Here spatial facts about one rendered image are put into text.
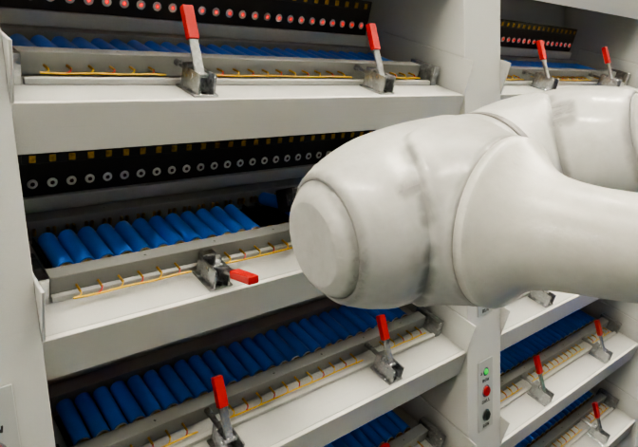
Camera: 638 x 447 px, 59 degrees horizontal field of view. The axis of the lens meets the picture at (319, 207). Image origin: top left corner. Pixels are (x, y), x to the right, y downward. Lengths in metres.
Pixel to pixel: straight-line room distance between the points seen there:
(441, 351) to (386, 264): 0.64
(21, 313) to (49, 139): 0.15
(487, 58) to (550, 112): 0.49
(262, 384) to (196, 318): 0.18
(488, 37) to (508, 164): 0.63
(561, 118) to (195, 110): 0.34
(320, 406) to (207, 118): 0.40
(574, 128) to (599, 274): 0.15
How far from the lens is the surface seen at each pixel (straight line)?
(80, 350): 0.57
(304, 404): 0.77
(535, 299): 1.17
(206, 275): 0.62
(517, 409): 1.20
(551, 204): 0.31
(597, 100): 0.44
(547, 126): 0.43
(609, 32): 1.55
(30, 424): 0.57
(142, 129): 0.56
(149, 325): 0.58
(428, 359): 0.91
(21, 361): 0.55
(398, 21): 0.97
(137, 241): 0.65
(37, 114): 0.53
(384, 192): 0.30
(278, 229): 0.70
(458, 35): 0.89
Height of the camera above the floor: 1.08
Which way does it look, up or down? 9 degrees down
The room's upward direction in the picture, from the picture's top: 3 degrees counter-clockwise
